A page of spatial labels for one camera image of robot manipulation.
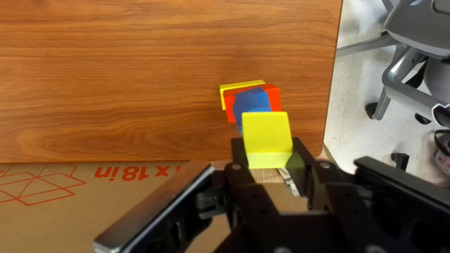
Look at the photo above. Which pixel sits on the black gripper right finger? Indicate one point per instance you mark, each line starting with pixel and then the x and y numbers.
pixel 321 184

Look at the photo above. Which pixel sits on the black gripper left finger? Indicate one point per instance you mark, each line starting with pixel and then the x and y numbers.
pixel 236 180

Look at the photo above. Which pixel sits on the yellow toy cube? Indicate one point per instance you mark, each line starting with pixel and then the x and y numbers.
pixel 266 138

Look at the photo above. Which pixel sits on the blue toy block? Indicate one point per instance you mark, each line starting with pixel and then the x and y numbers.
pixel 252 101

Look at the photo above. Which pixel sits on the red toy block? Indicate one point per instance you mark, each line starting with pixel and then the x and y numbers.
pixel 274 97

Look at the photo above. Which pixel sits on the flat yellow toy block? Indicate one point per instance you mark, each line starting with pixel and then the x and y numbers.
pixel 233 87

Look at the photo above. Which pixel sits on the black chair caster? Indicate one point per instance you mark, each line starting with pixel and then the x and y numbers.
pixel 399 160
pixel 373 110

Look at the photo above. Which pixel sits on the grey office chair base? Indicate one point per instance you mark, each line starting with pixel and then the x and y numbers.
pixel 412 32

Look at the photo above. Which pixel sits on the cardboard box red print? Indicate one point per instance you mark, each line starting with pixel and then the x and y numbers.
pixel 56 211

